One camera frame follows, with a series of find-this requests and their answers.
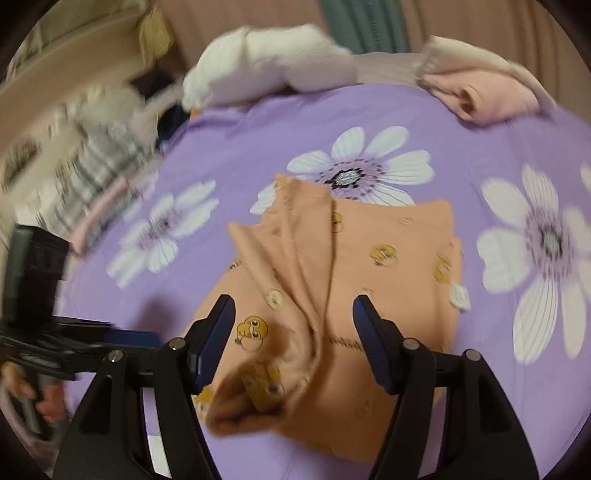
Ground orange printed garment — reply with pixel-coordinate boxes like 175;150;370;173
191;174;472;464

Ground person's left hand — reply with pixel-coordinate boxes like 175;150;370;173
4;362;70;424

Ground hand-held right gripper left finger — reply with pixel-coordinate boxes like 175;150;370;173
53;294;237;480

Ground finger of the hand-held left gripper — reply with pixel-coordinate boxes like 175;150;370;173
53;315;124;331
99;329;163;357

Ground dark cloth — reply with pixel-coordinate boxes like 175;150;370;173
156;104;191;145

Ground pink folded cloth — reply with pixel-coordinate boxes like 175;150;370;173
418;36;557;123

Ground grey plaid cloth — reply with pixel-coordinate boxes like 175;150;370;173
28;88;160;232

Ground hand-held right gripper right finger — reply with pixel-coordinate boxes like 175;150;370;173
353;294;539;480

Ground purple floral bedsheet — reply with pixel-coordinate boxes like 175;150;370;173
46;83;591;480

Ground teal books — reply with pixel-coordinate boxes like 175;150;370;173
318;0;411;54

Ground white plush blanket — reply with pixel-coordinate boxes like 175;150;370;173
182;24;358;109

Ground light pink cloth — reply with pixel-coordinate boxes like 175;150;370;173
69;178;132;254

